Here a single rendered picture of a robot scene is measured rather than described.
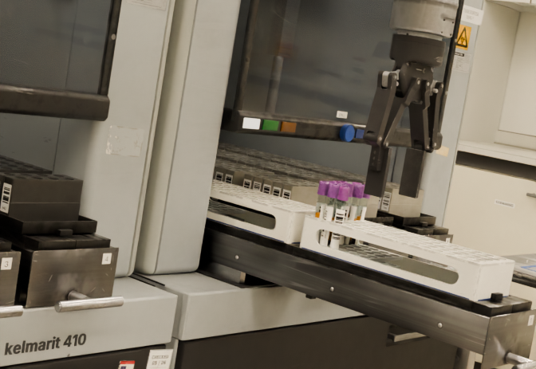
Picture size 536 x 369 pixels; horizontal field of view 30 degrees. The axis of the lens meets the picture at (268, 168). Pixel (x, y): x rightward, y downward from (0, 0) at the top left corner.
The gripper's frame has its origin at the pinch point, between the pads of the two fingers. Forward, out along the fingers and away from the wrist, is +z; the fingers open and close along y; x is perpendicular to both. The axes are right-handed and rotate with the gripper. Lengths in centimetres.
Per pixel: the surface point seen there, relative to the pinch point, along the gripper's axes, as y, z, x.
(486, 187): 229, 18, 106
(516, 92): 292, -22, 133
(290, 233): -4.5, 11.1, 13.3
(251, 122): -4.7, -3.9, 24.4
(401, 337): 38, 32, 17
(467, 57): 61, -22, 27
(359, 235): -5.0, 8.5, 0.8
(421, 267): 4.7, 12.2, -4.2
